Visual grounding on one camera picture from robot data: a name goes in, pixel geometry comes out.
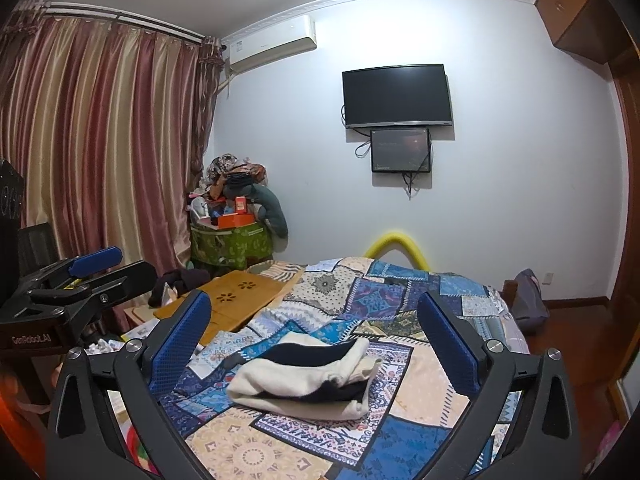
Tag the cream and navy sweater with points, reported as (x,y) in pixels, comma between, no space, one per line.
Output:
(280,375)

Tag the curtain rail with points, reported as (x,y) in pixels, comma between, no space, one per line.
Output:
(150,25)

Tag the wooden bed post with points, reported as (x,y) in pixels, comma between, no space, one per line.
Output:
(509,292)

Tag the light wooden table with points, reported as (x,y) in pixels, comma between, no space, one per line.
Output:
(137,316)

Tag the white wall outlet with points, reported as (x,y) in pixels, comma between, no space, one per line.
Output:
(548,278)

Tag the pile of mixed clothes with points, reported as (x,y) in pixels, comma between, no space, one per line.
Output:
(225,170)

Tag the brown wooden wall cabinet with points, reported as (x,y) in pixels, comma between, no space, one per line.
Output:
(575,5)

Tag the white air conditioner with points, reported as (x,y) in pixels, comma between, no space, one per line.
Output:
(270,42)

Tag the dark brown clothes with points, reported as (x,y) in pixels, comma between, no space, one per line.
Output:
(185,277)

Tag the green storage box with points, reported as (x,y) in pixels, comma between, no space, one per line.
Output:
(235,247)

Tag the blue patchwork blanket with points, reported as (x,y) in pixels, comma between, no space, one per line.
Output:
(310,440)

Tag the orange box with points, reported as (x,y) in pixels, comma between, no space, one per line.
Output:
(235,220)

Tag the bamboo lap desk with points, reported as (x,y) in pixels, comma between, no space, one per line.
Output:
(240,295)

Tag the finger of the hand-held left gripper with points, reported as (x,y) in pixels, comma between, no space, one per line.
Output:
(115,285)
(95,260)

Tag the black mesh chair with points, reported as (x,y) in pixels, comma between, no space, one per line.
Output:
(35,245)

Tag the small wall monitor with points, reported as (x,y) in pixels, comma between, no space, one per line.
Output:
(400,150)

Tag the orange cloth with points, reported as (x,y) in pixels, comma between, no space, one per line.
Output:
(20,425)

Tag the grey plush pillow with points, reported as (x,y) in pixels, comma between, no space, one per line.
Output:
(272,210)

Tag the grey purple bag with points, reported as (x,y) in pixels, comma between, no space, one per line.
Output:
(530,305)

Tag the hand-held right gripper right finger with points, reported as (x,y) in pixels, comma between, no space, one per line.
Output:
(450,345)

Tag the black wall television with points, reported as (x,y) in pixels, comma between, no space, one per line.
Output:
(395,95)

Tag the small red box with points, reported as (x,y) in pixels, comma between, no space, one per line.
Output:
(241,204)

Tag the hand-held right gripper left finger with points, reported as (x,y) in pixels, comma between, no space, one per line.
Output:
(180,340)

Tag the yellow foam tube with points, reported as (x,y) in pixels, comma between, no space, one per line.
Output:
(395,237)

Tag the pink and gold curtain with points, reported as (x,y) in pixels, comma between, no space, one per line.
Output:
(100,135)

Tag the black panel with circles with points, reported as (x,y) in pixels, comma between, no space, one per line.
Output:
(10,195)

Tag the pink cloth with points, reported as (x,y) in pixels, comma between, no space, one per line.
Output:
(607,442)

